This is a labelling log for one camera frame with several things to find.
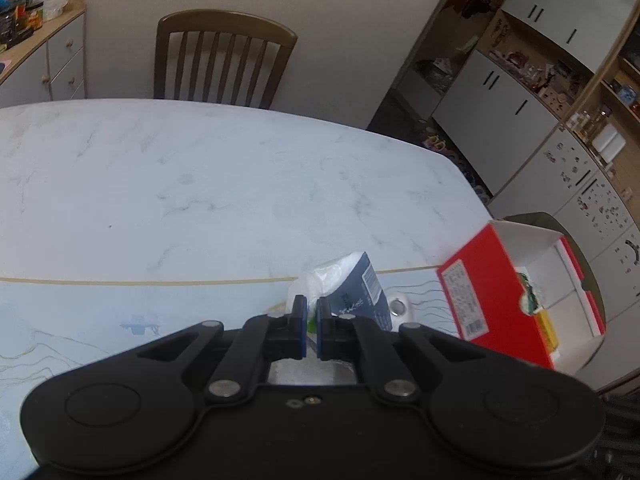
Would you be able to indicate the white tall cabinet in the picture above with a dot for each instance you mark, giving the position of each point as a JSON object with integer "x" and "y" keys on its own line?
{"x": 518, "y": 112}

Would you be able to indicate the row of shoes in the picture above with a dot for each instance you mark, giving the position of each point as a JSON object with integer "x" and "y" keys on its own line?
{"x": 439, "y": 143}

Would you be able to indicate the green snack packet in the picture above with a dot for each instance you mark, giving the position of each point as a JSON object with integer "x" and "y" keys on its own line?
{"x": 529, "y": 302}

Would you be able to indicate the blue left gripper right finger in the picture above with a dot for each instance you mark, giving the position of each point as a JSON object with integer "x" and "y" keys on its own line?
{"x": 324, "y": 329}

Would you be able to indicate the brown wooden chair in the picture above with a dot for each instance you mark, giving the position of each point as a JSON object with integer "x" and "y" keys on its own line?
{"x": 220, "y": 56}

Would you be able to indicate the red white cardboard box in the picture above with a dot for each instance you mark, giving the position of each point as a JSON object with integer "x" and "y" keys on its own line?
{"x": 522, "y": 291}

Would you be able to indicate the white navy tissue pack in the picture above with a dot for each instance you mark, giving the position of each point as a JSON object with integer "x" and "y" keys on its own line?
{"x": 350, "y": 286}

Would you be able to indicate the white wooden sideboard cabinet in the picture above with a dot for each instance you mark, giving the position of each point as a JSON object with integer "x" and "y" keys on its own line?
{"x": 50, "y": 64}

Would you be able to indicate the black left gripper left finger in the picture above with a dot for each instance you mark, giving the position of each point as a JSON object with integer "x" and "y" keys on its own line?
{"x": 299, "y": 322}

